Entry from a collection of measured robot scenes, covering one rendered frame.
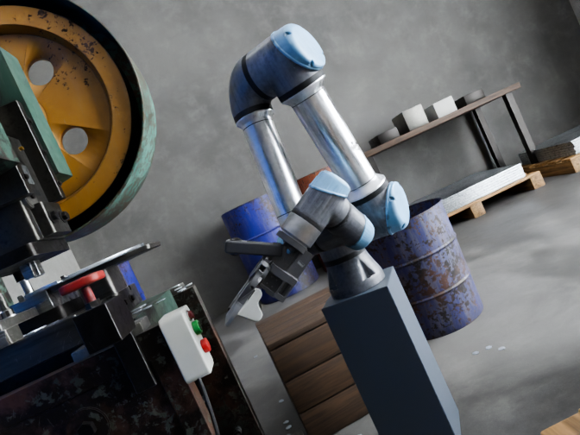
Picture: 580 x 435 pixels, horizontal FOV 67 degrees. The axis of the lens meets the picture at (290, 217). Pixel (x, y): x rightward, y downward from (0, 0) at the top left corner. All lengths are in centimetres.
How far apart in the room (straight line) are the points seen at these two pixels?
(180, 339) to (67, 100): 100
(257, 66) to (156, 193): 361
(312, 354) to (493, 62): 437
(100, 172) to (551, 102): 485
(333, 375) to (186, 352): 71
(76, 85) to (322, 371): 122
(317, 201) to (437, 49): 436
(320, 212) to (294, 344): 67
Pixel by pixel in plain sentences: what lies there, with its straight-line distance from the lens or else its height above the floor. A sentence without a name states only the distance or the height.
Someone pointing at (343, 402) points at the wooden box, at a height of 8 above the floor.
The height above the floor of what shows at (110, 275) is 75.
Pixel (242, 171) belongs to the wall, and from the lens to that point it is 446.
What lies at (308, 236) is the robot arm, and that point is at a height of 65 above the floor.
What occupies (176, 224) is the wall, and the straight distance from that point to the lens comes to 449.
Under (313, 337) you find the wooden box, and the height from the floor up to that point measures 30.
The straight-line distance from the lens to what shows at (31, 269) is 123.
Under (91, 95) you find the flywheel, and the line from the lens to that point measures 164.
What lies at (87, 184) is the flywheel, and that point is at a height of 105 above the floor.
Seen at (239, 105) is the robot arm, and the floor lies 98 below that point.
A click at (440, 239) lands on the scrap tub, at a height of 35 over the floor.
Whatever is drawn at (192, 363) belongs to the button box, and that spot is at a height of 53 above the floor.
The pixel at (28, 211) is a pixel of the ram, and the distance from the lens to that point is 119.
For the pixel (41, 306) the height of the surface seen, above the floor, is 75.
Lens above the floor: 73
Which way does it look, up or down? 2 degrees down
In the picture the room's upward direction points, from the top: 25 degrees counter-clockwise
